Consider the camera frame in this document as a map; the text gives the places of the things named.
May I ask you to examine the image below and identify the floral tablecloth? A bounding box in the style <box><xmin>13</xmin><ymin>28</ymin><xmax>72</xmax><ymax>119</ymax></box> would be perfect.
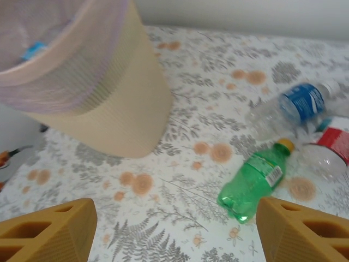
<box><xmin>0</xmin><ymin>24</ymin><xmax>349</xmax><ymax>262</ymax></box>

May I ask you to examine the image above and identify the beige slatted waste bin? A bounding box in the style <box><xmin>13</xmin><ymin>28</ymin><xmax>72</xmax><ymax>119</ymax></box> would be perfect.
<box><xmin>0</xmin><ymin>0</ymin><xmax>173</xmax><ymax>159</ymax></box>

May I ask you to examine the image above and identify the red-label clear bottle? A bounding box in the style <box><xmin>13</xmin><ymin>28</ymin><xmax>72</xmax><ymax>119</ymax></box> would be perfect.
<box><xmin>301</xmin><ymin>127</ymin><xmax>349</xmax><ymax>182</ymax></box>

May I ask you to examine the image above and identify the pink mesh waste basket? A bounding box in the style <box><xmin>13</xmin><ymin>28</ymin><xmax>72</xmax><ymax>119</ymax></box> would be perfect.
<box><xmin>0</xmin><ymin>0</ymin><xmax>137</xmax><ymax>115</ymax></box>

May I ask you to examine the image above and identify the green soda bottle yellow cap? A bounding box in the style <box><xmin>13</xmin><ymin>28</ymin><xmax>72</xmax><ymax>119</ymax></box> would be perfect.
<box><xmin>216</xmin><ymin>138</ymin><xmax>297</xmax><ymax>225</ymax></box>

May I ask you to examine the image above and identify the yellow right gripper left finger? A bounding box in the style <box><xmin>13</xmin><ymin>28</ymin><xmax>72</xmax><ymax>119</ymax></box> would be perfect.
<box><xmin>0</xmin><ymin>198</ymin><xmax>98</xmax><ymax>262</ymax></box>

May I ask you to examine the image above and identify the blue-capped Pepsi bottle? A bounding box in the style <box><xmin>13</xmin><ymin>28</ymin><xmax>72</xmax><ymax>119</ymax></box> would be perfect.
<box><xmin>20</xmin><ymin>40</ymin><xmax>49</xmax><ymax>62</ymax></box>

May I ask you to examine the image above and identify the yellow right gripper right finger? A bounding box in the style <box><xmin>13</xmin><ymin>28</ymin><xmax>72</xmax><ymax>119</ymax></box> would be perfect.
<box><xmin>256</xmin><ymin>196</ymin><xmax>349</xmax><ymax>262</ymax></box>

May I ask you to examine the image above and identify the white-capped blue-label clear bottle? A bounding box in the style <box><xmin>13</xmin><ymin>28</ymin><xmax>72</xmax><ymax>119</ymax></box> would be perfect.
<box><xmin>245</xmin><ymin>79</ymin><xmax>341</xmax><ymax>140</ymax></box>

